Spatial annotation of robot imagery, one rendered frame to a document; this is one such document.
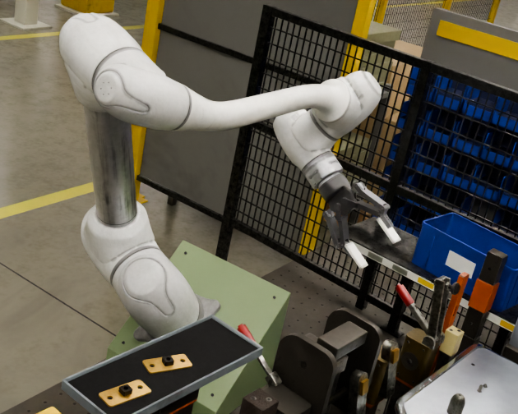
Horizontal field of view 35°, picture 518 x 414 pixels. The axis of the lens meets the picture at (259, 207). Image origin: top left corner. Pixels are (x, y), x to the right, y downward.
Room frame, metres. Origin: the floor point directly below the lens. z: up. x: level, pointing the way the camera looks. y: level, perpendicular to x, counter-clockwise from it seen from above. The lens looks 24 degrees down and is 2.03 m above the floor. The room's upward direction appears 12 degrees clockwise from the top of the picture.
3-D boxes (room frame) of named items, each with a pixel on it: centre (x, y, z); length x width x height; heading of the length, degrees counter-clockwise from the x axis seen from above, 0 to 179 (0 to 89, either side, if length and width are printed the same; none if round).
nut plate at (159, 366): (1.21, 0.10, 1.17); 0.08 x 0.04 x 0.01; 124
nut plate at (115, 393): (1.11, 0.15, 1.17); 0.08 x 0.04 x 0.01; 137
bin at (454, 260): (2.08, -0.62, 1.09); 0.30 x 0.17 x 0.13; 49
